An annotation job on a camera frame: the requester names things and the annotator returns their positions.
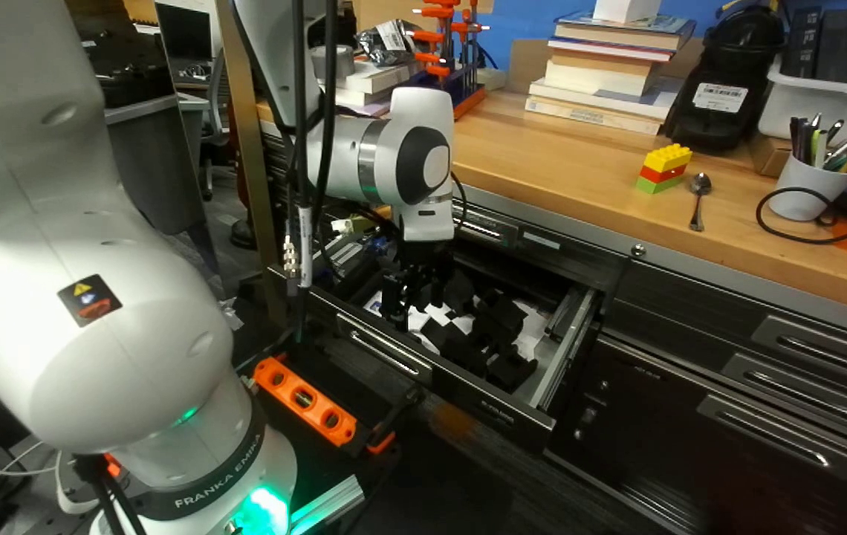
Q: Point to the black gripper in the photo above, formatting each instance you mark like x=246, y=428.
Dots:
x=424, y=263

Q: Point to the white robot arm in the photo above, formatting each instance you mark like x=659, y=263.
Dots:
x=114, y=349

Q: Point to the open grey metal drawer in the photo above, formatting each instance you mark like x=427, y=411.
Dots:
x=494, y=337

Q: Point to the white books under tape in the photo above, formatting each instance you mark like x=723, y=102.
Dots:
x=369, y=87

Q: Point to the colourful toy brick stack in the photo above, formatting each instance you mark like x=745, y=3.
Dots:
x=665, y=168

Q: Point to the stack of books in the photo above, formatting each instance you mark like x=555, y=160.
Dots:
x=613, y=74

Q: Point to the metal spoon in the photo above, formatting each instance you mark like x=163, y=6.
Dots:
x=701, y=187

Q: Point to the black bag with label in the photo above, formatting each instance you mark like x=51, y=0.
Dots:
x=723, y=93

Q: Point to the white storage bin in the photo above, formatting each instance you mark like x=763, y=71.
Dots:
x=811, y=74

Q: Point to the white pen cup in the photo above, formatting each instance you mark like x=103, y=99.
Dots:
x=815, y=172

